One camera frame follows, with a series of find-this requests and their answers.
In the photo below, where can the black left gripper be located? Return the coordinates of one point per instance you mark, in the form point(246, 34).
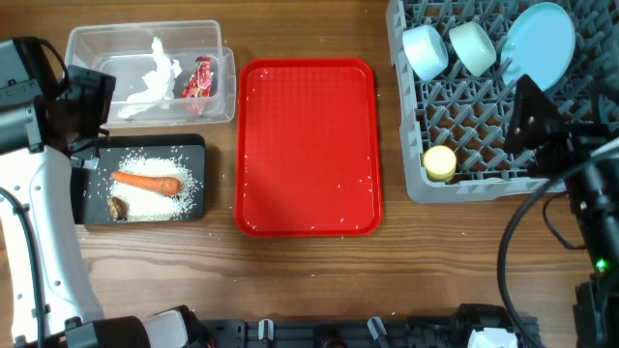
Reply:
point(96, 90)

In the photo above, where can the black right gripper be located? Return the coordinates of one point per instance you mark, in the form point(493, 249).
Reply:
point(566, 142)

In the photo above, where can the light blue plate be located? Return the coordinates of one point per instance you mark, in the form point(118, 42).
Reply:
point(541, 44)

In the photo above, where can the brown food scrap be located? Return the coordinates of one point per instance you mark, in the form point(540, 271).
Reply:
point(117, 208)

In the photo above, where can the yellow cup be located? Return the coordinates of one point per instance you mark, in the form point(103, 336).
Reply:
point(440, 163)

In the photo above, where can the green bowl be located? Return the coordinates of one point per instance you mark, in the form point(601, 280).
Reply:
point(473, 47)

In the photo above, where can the orange carrot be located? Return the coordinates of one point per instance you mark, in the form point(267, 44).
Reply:
point(167, 186)

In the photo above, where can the white rice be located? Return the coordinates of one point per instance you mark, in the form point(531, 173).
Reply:
point(155, 203)

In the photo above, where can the blue bowl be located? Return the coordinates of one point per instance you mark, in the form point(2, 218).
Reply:
point(425, 51)

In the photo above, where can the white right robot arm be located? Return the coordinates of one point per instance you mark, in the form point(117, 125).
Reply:
point(592, 186)

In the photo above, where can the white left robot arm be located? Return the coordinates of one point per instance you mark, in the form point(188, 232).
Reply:
point(50, 126)

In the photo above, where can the grey dishwasher rack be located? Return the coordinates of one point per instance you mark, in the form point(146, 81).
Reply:
point(471, 114)

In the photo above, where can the black waste tray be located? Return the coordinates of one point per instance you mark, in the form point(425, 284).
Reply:
point(193, 145)

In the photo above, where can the clear plastic waste bin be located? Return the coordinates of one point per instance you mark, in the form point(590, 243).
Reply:
point(124, 51)

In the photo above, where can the white crumpled tissue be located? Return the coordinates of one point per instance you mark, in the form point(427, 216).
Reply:
point(159, 83)

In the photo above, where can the red snack wrapper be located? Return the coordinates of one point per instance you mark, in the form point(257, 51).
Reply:
point(200, 83)

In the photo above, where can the red serving tray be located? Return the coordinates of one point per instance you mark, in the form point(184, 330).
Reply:
point(307, 149)

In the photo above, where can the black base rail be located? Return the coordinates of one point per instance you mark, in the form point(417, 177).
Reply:
point(414, 332)

